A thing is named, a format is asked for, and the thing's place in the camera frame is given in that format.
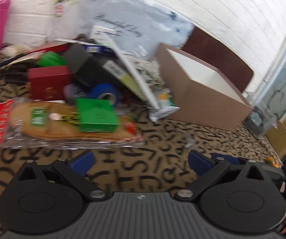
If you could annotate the blue tape roll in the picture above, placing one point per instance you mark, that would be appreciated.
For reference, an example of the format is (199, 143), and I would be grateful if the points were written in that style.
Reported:
(105, 91)

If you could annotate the brown cardboard storage box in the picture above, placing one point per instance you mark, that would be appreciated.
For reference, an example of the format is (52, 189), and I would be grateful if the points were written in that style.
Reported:
(204, 95)

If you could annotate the letter patterned tablecloth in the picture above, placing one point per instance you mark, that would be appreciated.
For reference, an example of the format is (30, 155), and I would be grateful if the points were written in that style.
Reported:
(141, 177)

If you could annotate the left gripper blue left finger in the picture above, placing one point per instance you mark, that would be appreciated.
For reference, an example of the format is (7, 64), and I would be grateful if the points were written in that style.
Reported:
(73, 172)

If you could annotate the green cardboard box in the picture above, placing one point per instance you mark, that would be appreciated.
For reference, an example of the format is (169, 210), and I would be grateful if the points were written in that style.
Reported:
(96, 115)

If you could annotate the black rectangular box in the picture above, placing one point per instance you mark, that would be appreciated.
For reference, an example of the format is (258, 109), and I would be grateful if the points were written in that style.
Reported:
(87, 68)

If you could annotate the closed red box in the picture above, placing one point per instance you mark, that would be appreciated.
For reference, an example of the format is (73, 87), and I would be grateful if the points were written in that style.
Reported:
(47, 83)

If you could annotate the white blue medicine box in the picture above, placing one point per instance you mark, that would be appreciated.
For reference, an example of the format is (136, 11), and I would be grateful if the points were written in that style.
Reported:
(101, 35)

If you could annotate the clear plastic container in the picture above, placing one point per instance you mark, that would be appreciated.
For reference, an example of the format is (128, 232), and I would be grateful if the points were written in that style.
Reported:
(261, 118)

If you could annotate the brown insoles in package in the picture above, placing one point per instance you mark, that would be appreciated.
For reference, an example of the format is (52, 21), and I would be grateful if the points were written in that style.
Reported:
(26, 123)

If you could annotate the green white snack packet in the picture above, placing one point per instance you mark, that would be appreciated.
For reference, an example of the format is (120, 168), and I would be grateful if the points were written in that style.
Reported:
(167, 107)

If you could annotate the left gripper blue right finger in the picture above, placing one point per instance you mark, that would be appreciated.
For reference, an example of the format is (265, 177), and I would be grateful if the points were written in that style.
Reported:
(209, 173)

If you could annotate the floral white plastic bag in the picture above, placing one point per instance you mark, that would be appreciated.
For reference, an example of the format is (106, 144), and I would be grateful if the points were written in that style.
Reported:
(136, 26)

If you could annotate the green plastic bag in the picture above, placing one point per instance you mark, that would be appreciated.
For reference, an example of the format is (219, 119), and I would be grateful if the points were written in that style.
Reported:
(51, 58)

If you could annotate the dark brown wooden board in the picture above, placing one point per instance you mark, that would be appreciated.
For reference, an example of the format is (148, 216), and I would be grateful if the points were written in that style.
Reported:
(205, 47)

